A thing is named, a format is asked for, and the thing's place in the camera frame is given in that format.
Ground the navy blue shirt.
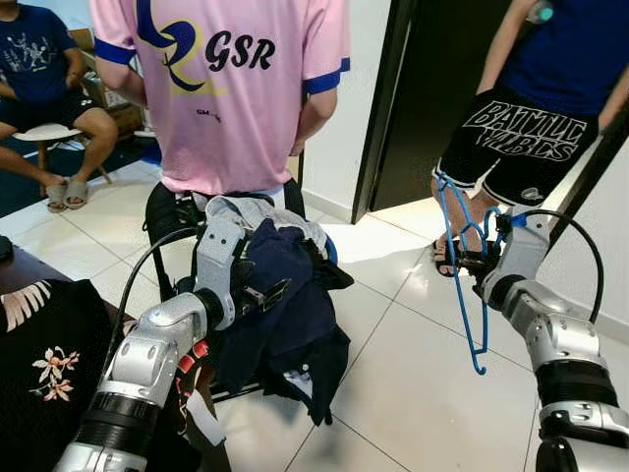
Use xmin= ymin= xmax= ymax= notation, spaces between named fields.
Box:
xmin=208 ymin=218 xmax=354 ymax=427

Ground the blue plastic hanger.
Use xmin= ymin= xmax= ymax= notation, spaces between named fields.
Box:
xmin=434 ymin=171 xmax=503 ymax=378

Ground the black floral feather shirt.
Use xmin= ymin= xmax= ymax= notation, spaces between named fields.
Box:
xmin=0 ymin=278 xmax=118 ymax=472

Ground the blue cloth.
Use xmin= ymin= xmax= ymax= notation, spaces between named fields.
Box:
xmin=321 ymin=233 xmax=342 ymax=269

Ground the grey white shirt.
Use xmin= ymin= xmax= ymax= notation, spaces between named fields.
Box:
xmin=203 ymin=194 xmax=331 ymax=260

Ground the black folding chair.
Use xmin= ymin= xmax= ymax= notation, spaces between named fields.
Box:
xmin=144 ymin=179 xmax=351 ymax=405

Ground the black door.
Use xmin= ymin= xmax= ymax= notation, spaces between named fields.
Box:
xmin=351 ymin=0 xmax=513 ymax=226

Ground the person in pink shirt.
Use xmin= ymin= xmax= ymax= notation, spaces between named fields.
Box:
xmin=88 ymin=0 xmax=352 ymax=199

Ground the person in black printed shorts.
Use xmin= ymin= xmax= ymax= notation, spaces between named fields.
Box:
xmin=429 ymin=0 xmax=629 ymax=279

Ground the dark carpet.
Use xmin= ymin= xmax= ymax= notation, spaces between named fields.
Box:
xmin=0 ymin=133 xmax=164 ymax=220

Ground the white round stool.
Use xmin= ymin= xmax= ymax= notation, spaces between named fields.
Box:
xmin=12 ymin=122 xmax=115 ymax=188

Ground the seated person in navy tee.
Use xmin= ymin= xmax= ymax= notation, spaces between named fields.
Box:
xmin=0 ymin=0 xmax=121 ymax=213

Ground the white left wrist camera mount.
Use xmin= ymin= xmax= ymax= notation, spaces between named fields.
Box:
xmin=193 ymin=210 xmax=253 ymax=331

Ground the red black harness strap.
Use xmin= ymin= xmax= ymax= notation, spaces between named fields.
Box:
xmin=174 ymin=336 xmax=233 ymax=472

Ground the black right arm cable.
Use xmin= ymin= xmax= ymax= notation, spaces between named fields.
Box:
xmin=511 ymin=206 xmax=606 ymax=327

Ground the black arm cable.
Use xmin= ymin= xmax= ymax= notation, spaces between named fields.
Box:
xmin=102 ymin=224 xmax=203 ymax=377
xmin=511 ymin=206 xmax=606 ymax=327

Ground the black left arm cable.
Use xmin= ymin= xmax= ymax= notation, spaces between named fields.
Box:
xmin=102 ymin=224 xmax=203 ymax=377

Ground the black door frame strip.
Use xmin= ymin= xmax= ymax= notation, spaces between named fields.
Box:
xmin=544 ymin=112 xmax=629 ymax=248

